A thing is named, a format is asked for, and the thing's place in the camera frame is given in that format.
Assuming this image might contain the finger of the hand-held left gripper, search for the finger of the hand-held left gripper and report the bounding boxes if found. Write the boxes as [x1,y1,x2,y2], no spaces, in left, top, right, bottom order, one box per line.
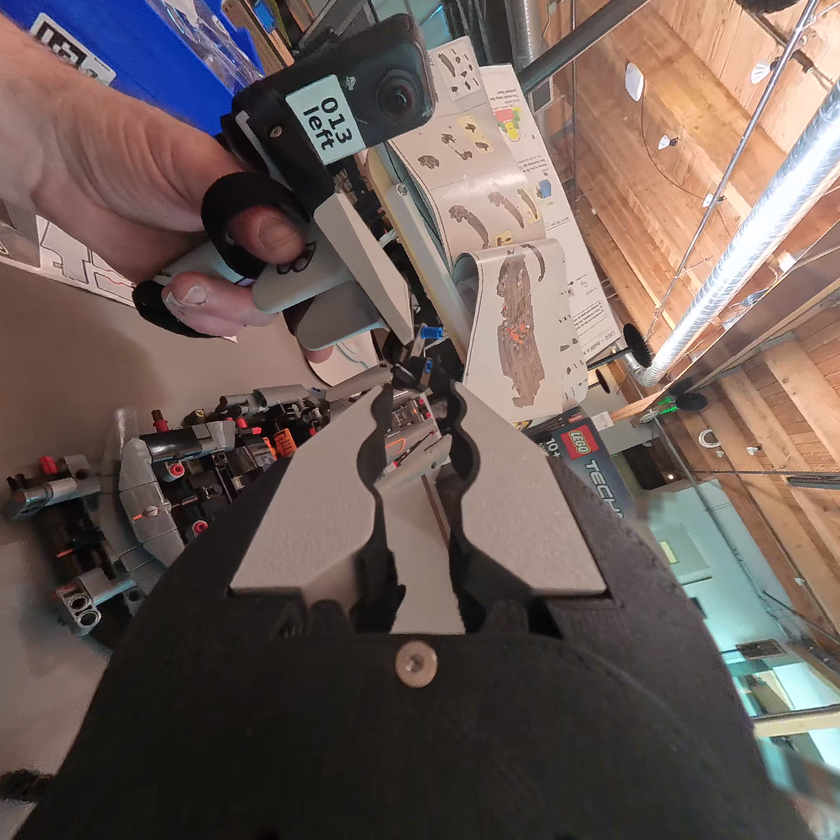
[301,282,389,353]
[312,192,417,347]

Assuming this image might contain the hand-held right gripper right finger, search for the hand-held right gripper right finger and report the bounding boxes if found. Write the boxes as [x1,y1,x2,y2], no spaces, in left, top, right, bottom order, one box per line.
[448,381,607,618]

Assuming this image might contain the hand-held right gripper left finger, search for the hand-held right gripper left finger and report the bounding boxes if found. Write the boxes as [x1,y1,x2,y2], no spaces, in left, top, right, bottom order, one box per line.
[228,385,403,618]

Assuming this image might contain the black lego piece blue pins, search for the black lego piece blue pins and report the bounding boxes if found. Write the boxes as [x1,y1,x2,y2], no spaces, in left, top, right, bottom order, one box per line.
[382,323,442,396]

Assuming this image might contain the grey lego car model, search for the grey lego car model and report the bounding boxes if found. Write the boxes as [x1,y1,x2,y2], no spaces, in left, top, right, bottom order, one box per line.
[5,364,455,634]

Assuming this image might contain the lego car set box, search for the lego car set box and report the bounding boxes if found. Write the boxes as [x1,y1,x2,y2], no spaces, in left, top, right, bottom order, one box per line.
[518,406,632,522]

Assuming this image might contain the lego instruction booklet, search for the lego instruction booklet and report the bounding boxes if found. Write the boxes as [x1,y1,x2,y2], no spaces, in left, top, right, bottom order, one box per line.
[367,36,623,413]

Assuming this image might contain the person's left hand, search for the person's left hand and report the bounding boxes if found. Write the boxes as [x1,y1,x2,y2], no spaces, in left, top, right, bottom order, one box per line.
[0,13,337,366]

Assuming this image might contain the pile of clear plastic bags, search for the pile of clear plastic bags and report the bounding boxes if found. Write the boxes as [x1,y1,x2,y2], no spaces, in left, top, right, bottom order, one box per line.
[144,0,266,76]

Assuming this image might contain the blue plastic bin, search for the blue plastic bin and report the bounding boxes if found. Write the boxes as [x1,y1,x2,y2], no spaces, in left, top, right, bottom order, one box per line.
[29,0,266,135]

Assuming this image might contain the white printed paper sheet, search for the white printed paper sheet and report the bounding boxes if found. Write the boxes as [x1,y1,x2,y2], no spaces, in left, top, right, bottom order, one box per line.
[0,197,240,343]

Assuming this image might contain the black metal pole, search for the black metal pole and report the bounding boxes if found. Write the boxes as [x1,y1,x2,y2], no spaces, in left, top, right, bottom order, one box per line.
[518,0,654,94]

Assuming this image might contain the silver air duct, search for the silver air duct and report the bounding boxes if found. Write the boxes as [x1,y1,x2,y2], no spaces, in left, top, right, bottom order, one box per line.
[623,82,840,389]

